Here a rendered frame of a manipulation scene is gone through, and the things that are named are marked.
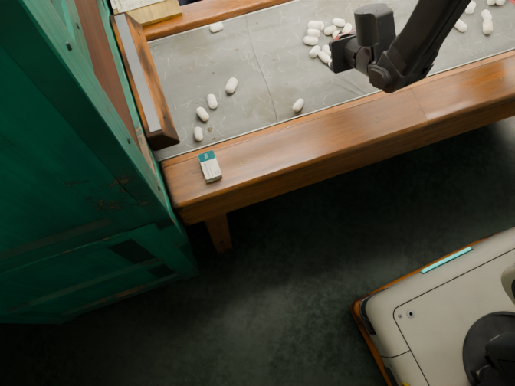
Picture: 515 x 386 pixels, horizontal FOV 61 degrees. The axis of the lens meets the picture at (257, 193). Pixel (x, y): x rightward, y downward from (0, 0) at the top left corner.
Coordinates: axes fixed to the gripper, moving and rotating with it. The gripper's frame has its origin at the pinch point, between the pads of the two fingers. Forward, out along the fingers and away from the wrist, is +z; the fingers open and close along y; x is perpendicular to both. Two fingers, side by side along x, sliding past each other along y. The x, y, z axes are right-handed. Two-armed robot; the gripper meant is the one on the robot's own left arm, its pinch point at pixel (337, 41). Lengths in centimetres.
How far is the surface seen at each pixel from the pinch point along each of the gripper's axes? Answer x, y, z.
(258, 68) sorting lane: 3.4, 16.7, 8.0
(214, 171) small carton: 14.8, 34.4, -12.4
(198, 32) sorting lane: -5.6, 27.3, 18.5
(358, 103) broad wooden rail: 12.7, -1.0, -6.1
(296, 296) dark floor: 92, 18, 18
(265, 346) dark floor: 100, 34, 9
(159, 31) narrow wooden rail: -8.4, 36.1, 17.9
